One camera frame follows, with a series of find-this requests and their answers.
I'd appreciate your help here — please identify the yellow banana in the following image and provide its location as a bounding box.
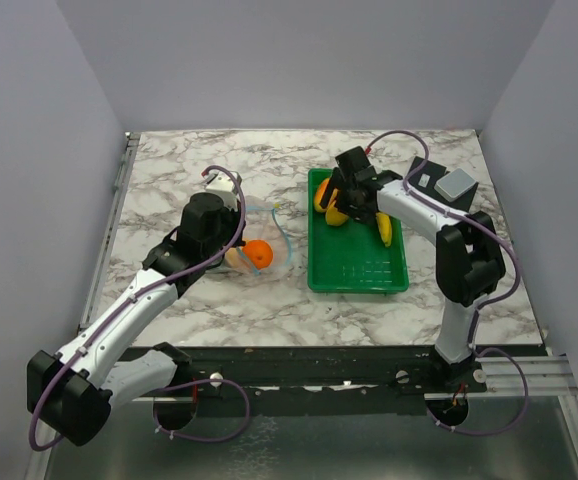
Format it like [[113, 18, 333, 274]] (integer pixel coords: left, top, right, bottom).
[[376, 212, 393, 248]]

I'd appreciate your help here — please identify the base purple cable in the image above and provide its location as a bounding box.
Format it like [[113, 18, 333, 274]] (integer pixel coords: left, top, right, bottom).
[[433, 347, 530, 436], [154, 380, 251, 444]]

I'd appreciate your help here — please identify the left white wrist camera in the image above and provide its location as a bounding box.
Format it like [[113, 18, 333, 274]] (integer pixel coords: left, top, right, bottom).
[[203, 171, 242, 210]]

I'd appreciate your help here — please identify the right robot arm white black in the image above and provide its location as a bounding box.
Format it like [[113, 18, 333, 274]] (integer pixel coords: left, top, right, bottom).
[[321, 146, 506, 391]]

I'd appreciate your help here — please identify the yellow lemon front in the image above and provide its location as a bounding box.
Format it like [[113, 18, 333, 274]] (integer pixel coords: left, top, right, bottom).
[[325, 189, 349, 227]]

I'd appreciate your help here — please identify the clear zip top bag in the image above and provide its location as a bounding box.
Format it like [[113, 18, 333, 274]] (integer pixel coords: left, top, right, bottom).
[[213, 196, 292, 276]]

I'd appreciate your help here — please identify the black scale base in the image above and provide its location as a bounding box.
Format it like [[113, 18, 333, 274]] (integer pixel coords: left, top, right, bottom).
[[405, 157, 478, 212]]

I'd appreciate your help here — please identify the orange fruit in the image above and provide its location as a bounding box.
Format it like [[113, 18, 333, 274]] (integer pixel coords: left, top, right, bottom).
[[241, 239, 274, 270]]

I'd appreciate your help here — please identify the black mounting rail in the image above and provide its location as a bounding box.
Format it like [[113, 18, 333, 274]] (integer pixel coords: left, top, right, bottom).
[[155, 343, 486, 417]]

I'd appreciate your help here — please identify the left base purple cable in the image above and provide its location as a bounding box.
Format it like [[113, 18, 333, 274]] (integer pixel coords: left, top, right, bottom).
[[154, 380, 251, 444]]

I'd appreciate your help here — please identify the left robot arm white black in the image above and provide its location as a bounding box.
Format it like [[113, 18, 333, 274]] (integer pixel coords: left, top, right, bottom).
[[26, 187, 246, 451]]

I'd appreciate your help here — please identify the red yellow mango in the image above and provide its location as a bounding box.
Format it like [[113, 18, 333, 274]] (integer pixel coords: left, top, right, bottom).
[[313, 178, 331, 213]]

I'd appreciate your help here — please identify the peach fruit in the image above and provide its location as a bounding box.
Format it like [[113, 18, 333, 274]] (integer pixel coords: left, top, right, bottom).
[[224, 248, 246, 270]]

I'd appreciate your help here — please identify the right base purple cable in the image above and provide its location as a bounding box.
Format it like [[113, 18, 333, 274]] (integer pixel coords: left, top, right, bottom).
[[433, 347, 530, 436]]

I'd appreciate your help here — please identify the grey scale platform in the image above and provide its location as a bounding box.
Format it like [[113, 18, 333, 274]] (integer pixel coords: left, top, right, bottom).
[[434, 168, 477, 202]]

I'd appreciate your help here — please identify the green plastic bin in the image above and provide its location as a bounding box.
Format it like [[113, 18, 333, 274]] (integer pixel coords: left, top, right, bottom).
[[307, 168, 412, 297]]

